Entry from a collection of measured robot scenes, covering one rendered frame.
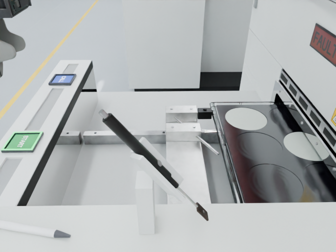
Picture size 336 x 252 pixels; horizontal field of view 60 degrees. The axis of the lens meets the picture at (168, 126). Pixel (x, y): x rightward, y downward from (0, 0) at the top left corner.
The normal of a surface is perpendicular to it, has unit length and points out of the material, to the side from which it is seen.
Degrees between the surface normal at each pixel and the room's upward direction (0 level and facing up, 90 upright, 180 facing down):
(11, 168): 0
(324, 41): 90
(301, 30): 90
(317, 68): 90
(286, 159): 0
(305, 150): 0
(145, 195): 90
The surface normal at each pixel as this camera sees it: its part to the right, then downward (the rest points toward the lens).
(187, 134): 0.02, 0.57
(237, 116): 0.00, -0.82
